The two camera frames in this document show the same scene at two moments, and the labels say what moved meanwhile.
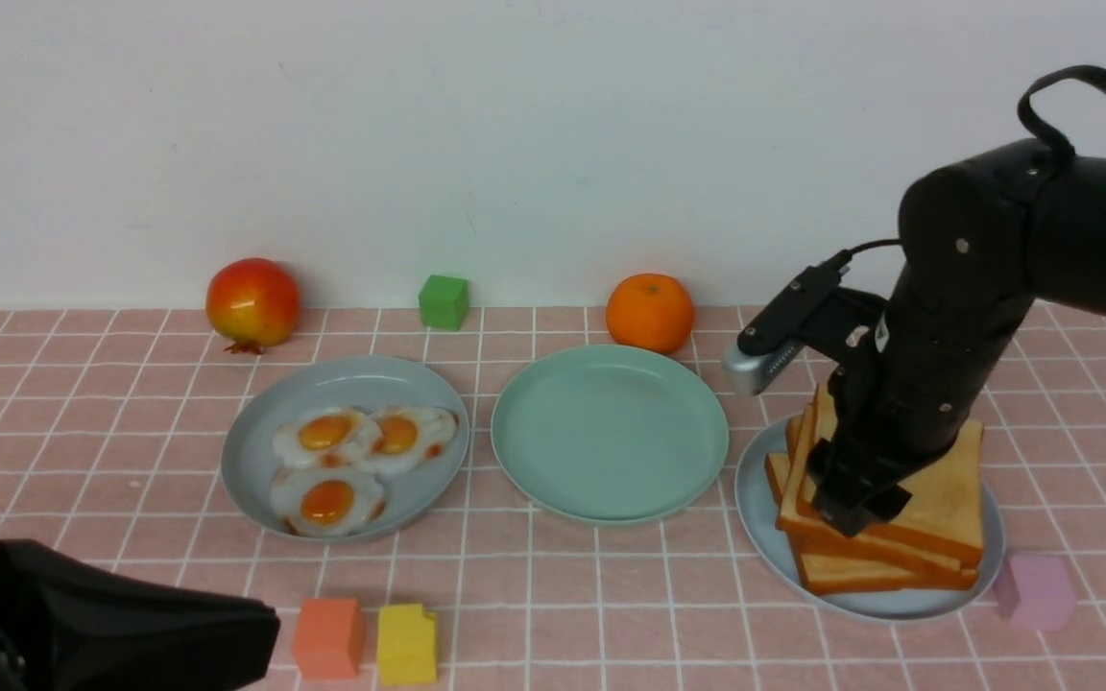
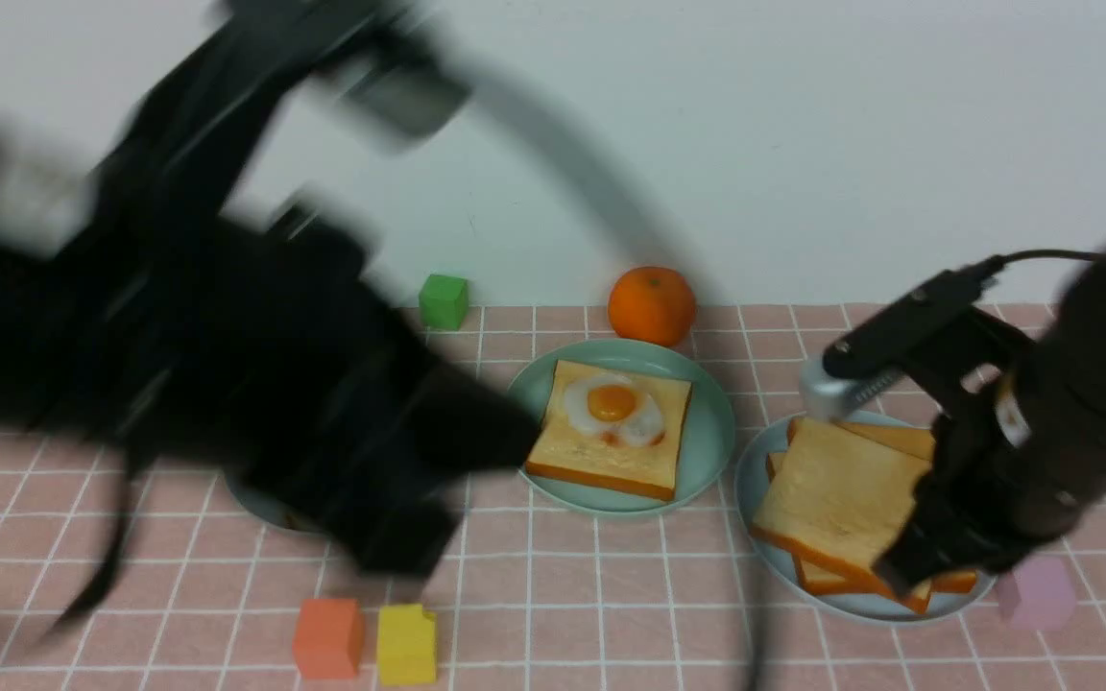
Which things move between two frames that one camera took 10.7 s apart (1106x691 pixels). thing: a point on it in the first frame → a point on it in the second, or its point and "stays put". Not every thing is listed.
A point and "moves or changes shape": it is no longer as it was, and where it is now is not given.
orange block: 328,637 stays put
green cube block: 444,302 stays put
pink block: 1036,592 stays put
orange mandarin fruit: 650,310 stays put
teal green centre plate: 609,435 stays put
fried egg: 321,438 moves or changes shape
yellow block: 407,644 stays put
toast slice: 813,533 moves or changes shape
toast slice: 945,514 → 564,448
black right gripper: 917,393 → 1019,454
